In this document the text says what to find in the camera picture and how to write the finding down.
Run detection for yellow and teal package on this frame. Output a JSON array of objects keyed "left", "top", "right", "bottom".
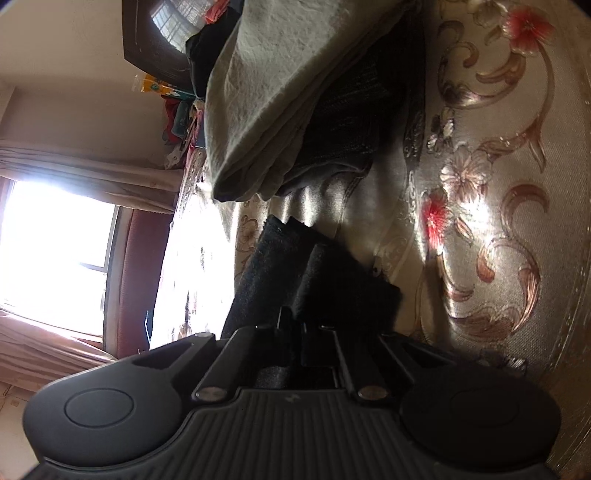
[{"left": 134, "top": 74, "right": 195, "bottom": 100}]

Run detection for window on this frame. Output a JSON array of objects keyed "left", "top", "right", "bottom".
[{"left": 0, "top": 178, "right": 121, "bottom": 337}]

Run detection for black bundled clothes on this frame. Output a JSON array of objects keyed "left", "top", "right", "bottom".
[{"left": 185, "top": 14, "right": 243, "bottom": 99}]

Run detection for beige patterned curtain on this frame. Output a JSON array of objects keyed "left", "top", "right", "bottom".
[
  {"left": 0, "top": 309, "right": 118, "bottom": 393},
  {"left": 0, "top": 138, "right": 183, "bottom": 215}
]

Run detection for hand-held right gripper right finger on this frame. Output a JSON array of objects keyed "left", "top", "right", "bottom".
[{"left": 302, "top": 323, "right": 483, "bottom": 402}]

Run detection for floral satin bedspread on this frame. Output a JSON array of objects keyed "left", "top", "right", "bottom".
[{"left": 148, "top": 0, "right": 591, "bottom": 480}]

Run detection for dark wooden headboard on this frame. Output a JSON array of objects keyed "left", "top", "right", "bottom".
[{"left": 121, "top": 0, "right": 222, "bottom": 93}]

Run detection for teal cloth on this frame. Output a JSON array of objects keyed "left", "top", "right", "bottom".
[{"left": 175, "top": 102, "right": 197, "bottom": 141}]

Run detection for maroon padded bench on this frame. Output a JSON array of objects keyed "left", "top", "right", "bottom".
[{"left": 104, "top": 208, "right": 174, "bottom": 361}]

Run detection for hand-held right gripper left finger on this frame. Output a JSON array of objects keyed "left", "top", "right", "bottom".
[{"left": 131, "top": 307, "right": 296, "bottom": 402}]

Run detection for black pants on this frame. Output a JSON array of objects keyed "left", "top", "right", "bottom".
[{"left": 222, "top": 215, "right": 402, "bottom": 391}]

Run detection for grey-green folded clothes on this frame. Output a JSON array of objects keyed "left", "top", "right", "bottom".
[{"left": 203, "top": 0, "right": 416, "bottom": 204}]

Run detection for dark denim jeans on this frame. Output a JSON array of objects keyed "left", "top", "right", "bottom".
[{"left": 286, "top": 28, "right": 426, "bottom": 183}]

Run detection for pink pillow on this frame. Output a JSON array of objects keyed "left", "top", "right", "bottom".
[{"left": 205, "top": 0, "right": 234, "bottom": 25}]

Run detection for white plastic bag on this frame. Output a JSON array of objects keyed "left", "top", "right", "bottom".
[{"left": 164, "top": 138, "right": 186, "bottom": 171}]

